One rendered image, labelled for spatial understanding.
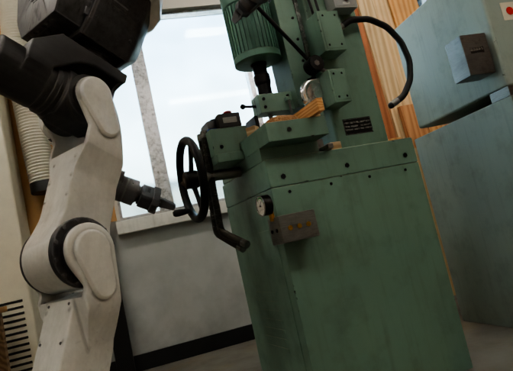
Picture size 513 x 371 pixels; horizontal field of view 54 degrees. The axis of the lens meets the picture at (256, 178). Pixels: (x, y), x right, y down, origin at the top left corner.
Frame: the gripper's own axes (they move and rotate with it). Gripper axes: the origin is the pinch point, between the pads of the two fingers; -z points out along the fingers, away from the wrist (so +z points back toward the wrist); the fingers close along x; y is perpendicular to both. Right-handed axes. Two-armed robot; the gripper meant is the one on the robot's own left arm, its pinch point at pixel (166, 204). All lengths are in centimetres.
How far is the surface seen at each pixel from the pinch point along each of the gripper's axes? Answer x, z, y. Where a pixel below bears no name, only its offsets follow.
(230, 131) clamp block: -6.9, -10.6, 30.8
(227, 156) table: 0.8, -11.7, 24.8
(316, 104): 10, -27, 55
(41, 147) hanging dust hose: -111, 58, -53
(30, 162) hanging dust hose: -107, 61, -62
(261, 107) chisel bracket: -17.1, -18.9, 40.2
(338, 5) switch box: -34, -32, 82
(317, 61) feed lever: -19, -30, 63
